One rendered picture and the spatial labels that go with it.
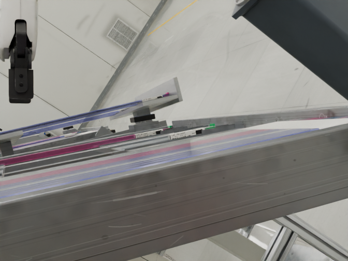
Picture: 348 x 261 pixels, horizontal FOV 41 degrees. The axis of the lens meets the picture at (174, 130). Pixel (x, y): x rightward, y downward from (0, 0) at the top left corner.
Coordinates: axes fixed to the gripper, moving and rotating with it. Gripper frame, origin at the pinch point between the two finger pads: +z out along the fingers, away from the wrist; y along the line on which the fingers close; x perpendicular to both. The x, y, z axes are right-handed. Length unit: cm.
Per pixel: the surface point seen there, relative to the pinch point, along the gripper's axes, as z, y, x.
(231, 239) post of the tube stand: 38, -56, 61
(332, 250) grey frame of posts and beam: 37, -32, 79
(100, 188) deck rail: 9.8, 38.0, 4.6
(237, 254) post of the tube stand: 43, -56, 63
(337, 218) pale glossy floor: 34, -57, 101
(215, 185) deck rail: 9.9, 37.9, 13.6
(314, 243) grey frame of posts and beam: 35, -32, 73
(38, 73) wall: -101, -771, 44
